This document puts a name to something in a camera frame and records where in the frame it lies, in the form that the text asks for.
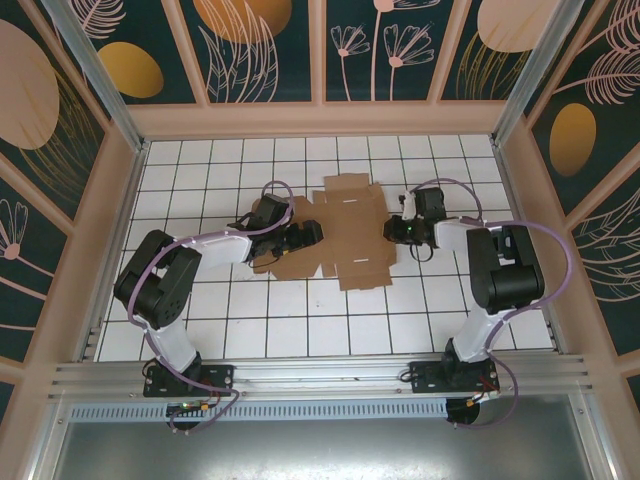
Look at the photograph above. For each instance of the grey metal sheet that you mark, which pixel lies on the grey metal sheet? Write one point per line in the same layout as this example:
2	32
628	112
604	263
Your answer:
325	450

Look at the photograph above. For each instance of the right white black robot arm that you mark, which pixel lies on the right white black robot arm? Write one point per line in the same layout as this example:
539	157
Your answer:
505	280

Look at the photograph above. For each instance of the aluminium mounting rail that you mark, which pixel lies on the aluminium mounting rail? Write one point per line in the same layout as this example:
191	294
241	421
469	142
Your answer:
325	372

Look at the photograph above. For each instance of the brown cardboard box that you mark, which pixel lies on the brown cardboard box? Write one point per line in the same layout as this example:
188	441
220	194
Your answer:
357	225

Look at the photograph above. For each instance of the aluminium corner post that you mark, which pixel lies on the aluminium corner post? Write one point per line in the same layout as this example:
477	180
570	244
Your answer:
530	70
100	80

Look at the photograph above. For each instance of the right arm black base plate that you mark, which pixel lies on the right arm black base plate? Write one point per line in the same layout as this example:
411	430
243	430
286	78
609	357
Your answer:
425	377

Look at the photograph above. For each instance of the small green circuit board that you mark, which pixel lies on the small green circuit board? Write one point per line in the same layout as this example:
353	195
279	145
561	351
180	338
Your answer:
187	406

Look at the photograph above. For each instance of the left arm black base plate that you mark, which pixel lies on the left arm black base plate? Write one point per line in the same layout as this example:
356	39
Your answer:
220	377

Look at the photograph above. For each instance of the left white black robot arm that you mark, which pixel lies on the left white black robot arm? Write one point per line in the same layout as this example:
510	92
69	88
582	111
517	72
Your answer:
165	330

